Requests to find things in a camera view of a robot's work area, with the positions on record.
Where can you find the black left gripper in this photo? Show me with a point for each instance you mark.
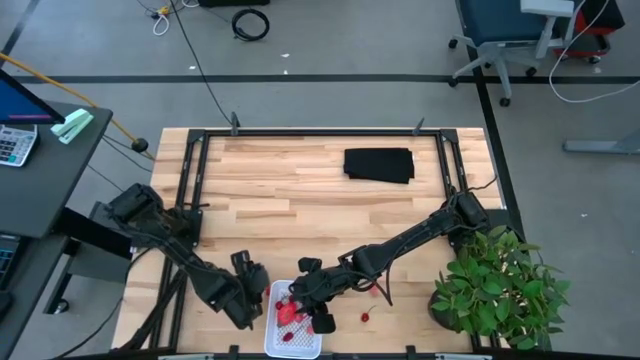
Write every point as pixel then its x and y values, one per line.
pixel 255 280

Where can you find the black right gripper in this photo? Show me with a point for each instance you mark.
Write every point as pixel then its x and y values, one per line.
pixel 312 290

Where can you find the large red strawberry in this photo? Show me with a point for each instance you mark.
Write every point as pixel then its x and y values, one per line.
pixel 286 313

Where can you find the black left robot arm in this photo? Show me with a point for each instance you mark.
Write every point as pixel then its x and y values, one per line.
pixel 175 245

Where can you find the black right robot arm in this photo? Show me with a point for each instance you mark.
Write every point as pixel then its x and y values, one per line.
pixel 415 232

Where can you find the white perforated plastic basket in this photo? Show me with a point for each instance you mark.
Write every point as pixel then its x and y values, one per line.
pixel 300 347

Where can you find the grey light bar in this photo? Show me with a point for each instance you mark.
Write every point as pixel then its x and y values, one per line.
pixel 185 357
pixel 462 357

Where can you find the black folded cloth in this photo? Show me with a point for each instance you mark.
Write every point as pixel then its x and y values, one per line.
pixel 380 165

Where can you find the black round knob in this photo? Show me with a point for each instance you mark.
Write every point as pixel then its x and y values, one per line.
pixel 140 145

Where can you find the green potted plant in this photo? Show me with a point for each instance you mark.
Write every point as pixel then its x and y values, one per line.
pixel 500 295

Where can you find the dark grey lower desk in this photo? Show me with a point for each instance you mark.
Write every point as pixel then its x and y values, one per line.
pixel 35 280

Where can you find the black desk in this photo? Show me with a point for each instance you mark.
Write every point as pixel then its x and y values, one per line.
pixel 50 190

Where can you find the mint green stapler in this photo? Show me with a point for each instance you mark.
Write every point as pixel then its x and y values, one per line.
pixel 72 125

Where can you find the black keyboard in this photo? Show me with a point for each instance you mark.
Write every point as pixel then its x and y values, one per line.
pixel 6 260

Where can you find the white desk calculator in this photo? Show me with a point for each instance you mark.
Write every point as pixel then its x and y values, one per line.
pixel 15 145

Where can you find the black box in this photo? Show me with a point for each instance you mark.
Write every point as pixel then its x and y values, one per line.
pixel 235 2

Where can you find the yellow plug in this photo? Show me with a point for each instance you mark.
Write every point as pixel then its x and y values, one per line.
pixel 164 9

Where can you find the computer monitor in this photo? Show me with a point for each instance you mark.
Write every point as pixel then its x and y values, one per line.
pixel 20 105

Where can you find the grey table foot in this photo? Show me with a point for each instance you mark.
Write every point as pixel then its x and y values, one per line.
pixel 600 146

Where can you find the office chair with grey base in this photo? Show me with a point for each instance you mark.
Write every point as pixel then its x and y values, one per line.
pixel 500 20

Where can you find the red wheeled cart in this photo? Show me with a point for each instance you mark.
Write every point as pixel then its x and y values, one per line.
pixel 592 30

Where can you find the black frame upright post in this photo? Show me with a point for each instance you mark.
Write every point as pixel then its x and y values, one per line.
pixel 410 352
pixel 233 352

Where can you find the black desk leg frame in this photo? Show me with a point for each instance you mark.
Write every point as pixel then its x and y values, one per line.
pixel 100 262

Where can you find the black aluminium table frame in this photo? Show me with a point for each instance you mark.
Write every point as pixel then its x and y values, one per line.
pixel 325 133

